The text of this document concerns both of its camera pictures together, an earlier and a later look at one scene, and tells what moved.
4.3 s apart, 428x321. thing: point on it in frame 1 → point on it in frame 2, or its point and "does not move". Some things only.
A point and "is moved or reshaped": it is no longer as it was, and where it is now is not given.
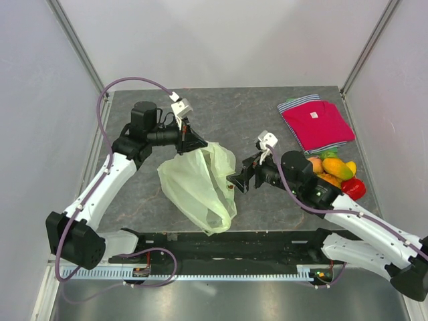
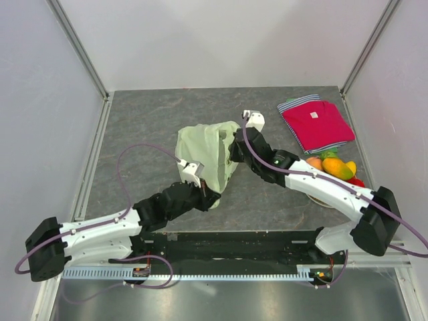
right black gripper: x=251 y=166 → x=233 y=153
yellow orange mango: x=338 y=168 does not move
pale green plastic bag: x=196 y=181 is moved or reshaped
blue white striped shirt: x=285 y=105 does not move
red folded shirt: x=318 y=124 does not move
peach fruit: x=317 y=164 does not move
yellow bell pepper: x=352 y=166 does not move
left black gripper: x=188 y=140 → x=207 y=197
